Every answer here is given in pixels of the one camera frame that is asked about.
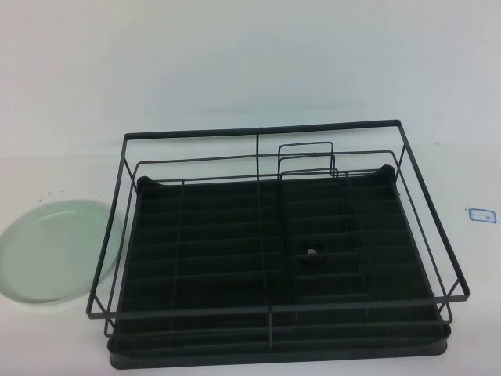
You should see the pale green round plate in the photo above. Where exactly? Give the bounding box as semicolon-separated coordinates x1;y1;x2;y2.
0;198;119;307

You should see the black plastic drip tray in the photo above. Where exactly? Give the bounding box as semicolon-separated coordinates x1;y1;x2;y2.
106;164;453;370

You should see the white sticker with blue outline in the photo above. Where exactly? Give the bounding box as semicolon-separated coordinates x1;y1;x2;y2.
465;206;498;223

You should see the black wire dish rack frame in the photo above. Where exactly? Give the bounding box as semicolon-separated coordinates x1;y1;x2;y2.
85;119;470;338

